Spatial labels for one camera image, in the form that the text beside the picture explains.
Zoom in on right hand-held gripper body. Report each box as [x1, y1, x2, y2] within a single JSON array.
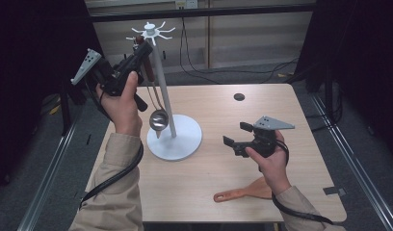
[[246, 115, 296, 158]]

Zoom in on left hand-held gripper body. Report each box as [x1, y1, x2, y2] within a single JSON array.
[[70, 48, 149, 114]]

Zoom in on white utensil rack stand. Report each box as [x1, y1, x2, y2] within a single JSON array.
[[125, 21, 203, 162]]

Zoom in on metal ladle with brown handle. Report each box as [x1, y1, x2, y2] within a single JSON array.
[[135, 35, 170, 132]]

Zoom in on person's right hand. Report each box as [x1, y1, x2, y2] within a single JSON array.
[[245, 129, 292, 197]]

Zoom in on person's left hand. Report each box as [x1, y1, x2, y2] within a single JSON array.
[[95, 70, 144, 138]]

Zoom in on wooden rice paddle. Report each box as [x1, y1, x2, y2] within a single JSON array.
[[213, 176, 274, 204]]

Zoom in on black metal stand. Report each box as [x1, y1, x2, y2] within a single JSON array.
[[58, 76, 87, 137], [323, 64, 344, 124]]

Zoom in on yellow floor tape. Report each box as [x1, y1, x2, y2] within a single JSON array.
[[49, 103, 63, 116]]

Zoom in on black curtain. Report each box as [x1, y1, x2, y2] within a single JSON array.
[[0, 0, 116, 196], [295, 0, 393, 158]]

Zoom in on grey tape piece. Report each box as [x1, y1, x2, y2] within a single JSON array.
[[323, 186, 347, 197]]

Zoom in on black horizontal bar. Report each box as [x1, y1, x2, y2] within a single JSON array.
[[89, 3, 317, 23]]

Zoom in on black background cables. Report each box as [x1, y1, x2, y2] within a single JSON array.
[[179, 17, 300, 86]]

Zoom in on white wall socket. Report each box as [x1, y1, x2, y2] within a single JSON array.
[[174, 0, 198, 10]]

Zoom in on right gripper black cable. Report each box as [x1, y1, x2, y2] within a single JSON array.
[[271, 140, 334, 225]]

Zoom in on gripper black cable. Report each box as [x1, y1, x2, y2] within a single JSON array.
[[271, 140, 334, 225], [79, 80, 145, 210]]

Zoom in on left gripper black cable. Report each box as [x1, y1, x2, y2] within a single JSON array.
[[79, 80, 145, 210]]

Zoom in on metal floor rail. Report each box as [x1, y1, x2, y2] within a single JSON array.
[[309, 92, 393, 231], [16, 102, 90, 231]]

